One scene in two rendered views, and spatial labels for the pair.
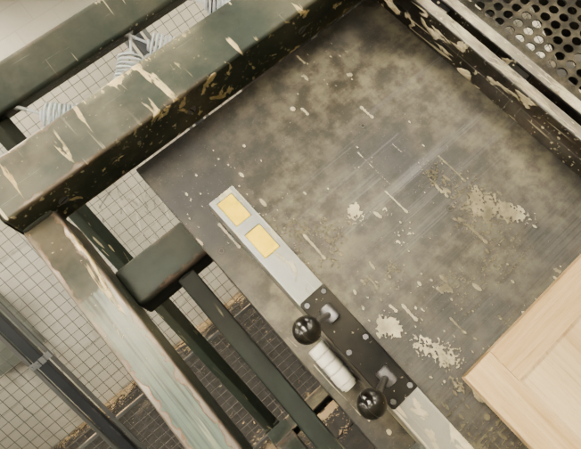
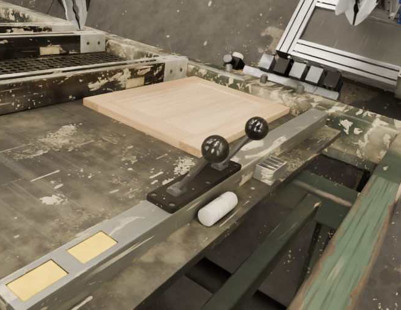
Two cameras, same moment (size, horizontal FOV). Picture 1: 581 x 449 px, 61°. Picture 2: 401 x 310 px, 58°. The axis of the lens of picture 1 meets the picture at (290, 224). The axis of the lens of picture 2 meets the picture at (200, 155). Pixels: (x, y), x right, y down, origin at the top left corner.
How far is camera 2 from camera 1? 0.63 m
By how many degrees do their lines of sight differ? 70
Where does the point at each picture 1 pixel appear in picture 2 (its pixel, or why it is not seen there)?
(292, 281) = (144, 219)
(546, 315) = (149, 122)
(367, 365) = (214, 173)
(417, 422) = (243, 160)
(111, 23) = not seen: outside the picture
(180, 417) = (338, 297)
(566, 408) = (204, 125)
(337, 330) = (191, 187)
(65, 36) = not seen: outside the picture
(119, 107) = not seen: outside the picture
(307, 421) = (264, 253)
